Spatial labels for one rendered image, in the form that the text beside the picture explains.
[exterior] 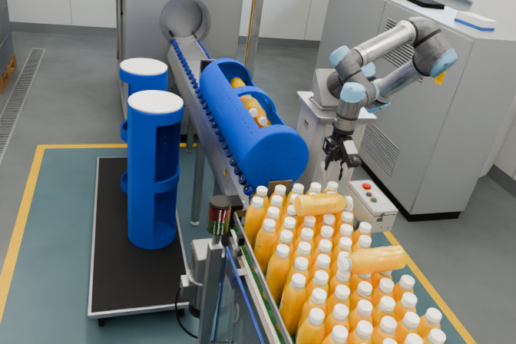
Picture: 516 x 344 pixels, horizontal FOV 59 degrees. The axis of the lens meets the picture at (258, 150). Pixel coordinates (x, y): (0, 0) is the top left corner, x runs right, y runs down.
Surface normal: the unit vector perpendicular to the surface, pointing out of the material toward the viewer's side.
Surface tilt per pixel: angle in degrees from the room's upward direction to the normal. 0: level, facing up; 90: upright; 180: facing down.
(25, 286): 0
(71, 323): 0
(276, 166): 90
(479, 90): 90
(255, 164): 90
